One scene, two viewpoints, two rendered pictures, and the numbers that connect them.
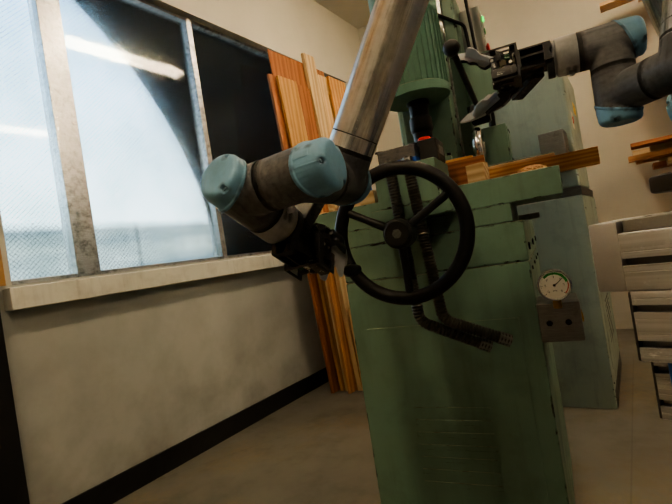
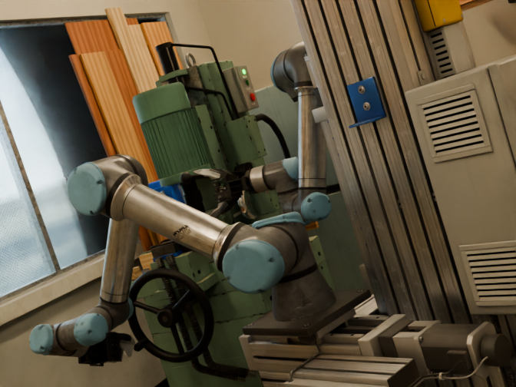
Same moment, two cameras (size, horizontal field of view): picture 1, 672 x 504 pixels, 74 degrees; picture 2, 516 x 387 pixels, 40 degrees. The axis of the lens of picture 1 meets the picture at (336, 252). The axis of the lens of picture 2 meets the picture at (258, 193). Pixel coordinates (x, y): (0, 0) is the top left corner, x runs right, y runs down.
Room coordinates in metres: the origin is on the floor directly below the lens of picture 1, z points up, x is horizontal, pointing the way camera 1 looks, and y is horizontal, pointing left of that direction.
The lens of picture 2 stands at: (-1.11, -0.50, 1.25)
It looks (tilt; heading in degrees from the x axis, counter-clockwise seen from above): 5 degrees down; 0
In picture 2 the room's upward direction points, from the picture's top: 18 degrees counter-clockwise
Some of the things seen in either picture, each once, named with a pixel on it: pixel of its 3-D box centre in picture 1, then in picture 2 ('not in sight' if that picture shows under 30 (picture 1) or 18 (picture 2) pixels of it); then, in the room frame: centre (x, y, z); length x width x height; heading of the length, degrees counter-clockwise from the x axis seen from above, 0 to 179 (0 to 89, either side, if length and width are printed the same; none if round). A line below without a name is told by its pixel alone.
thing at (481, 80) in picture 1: (482, 83); (246, 139); (1.34, -0.51, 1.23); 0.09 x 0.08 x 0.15; 154
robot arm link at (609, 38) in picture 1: (609, 45); (286, 173); (0.86, -0.58, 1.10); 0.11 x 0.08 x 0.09; 64
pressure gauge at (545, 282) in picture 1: (554, 288); not in sight; (0.91, -0.42, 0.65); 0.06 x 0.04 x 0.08; 64
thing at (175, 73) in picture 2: not in sight; (171, 68); (1.34, -0.34, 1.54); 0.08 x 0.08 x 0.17; 64
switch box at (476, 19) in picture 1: (474, 39); (240, 89); (1.44, -0.55, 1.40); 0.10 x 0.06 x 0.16; 154
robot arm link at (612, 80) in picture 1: (624, 91); (297, 206); (0.85, -0.58, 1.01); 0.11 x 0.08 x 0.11; 17
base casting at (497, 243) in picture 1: (450, 247); (239, 282); (1.32, -0.33, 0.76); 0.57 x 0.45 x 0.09; 154
